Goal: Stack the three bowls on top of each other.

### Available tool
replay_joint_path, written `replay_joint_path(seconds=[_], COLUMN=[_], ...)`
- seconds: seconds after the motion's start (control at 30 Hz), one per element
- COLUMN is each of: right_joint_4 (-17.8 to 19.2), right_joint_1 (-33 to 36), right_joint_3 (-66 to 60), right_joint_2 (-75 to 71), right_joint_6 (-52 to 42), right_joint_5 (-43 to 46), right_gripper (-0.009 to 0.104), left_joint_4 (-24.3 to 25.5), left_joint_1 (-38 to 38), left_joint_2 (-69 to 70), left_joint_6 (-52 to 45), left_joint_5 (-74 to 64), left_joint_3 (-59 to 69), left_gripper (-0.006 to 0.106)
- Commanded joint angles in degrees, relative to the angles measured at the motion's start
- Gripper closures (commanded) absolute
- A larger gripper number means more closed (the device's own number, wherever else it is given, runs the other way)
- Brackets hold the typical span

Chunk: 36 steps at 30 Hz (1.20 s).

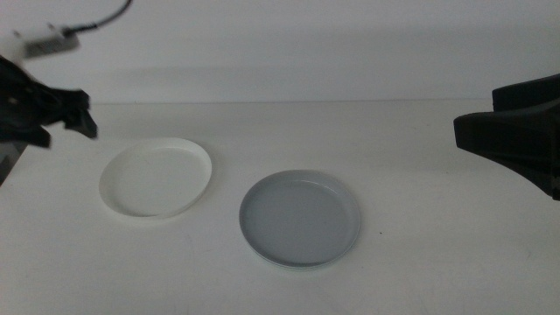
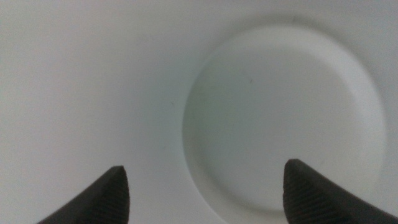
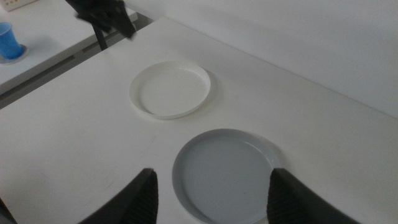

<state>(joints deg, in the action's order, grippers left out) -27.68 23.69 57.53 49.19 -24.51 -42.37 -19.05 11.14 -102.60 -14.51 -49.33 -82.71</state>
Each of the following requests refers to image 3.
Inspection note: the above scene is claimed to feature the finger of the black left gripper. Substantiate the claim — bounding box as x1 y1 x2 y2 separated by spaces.
106 10 138 40
91 23 109 52

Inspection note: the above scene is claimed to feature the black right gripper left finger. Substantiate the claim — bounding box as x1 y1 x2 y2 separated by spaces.
79 167 159 224

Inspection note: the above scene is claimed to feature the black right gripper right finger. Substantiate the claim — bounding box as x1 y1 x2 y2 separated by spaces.
266 167 361 224

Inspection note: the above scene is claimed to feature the grey shallow bowl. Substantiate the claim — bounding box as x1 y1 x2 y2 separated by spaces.
171 128 282 224

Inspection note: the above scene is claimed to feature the white shallow bowl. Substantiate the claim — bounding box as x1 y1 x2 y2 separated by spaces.
129 60 212 120

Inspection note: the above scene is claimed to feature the white side table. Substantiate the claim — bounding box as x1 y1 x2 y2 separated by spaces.
0 0 139 96

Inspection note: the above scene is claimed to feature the grey round coaster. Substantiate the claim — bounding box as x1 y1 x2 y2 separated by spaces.
0 44 29 65

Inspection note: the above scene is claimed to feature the white perforated box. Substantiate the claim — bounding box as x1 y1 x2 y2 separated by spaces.
0 0 39 12

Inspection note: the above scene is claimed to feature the blue plastic cup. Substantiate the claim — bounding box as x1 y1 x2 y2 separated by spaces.
0 21 24 60

